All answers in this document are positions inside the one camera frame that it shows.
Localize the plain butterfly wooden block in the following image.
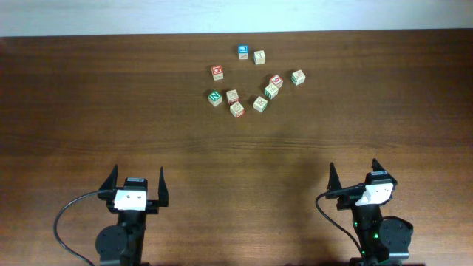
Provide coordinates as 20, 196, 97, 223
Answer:
253, 96, 268, 113

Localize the left black cable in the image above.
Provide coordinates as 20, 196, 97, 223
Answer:
52, 189, 115, 266

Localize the plain J wooden block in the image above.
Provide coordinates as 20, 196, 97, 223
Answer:
253, 50, 266, 65

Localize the plain picture wooden block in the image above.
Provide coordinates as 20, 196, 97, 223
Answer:
226, 89, 239, 106

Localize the red O wooden block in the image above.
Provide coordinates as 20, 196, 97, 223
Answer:
211, 65, 224, 81

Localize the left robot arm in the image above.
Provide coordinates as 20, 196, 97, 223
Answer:
95, 166, 169, 266

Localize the green edged picture block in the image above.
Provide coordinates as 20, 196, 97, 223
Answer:
264, 83, 279, 100

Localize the green side wooden block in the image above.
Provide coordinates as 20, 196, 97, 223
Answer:
291, 69, 306, 86

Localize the red sided picture block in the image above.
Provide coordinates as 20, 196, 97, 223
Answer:
230, 102, 245, 118

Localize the green N wooden block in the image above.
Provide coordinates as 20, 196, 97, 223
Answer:
208, 90, 222, 106

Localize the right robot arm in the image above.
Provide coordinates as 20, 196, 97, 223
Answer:
324, 159, 413, 266

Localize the red 6 wooden block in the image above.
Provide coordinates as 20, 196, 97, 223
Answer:
269, 75, 283, 89

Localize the blue top wooden block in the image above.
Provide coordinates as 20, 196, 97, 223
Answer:
238, 45, 249, 60

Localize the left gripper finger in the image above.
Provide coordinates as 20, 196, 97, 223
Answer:
98, 165, 118, 200
158, 167, 169, 207

